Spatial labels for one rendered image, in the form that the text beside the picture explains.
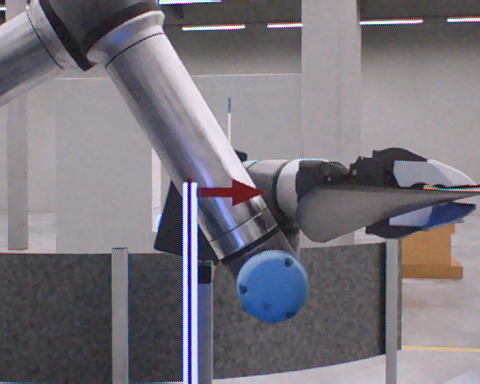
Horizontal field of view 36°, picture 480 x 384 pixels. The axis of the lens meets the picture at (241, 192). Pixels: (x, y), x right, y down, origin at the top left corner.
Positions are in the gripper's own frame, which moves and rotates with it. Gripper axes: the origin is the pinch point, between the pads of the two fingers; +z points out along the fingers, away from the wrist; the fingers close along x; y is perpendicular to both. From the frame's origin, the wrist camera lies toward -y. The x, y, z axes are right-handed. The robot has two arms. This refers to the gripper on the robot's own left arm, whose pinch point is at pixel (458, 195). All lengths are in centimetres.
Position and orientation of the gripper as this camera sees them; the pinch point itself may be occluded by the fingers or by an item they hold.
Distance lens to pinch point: 73.0
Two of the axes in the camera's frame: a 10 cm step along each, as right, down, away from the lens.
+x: -1.0, 9.9, -0.4
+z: 6.1, 0.3, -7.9
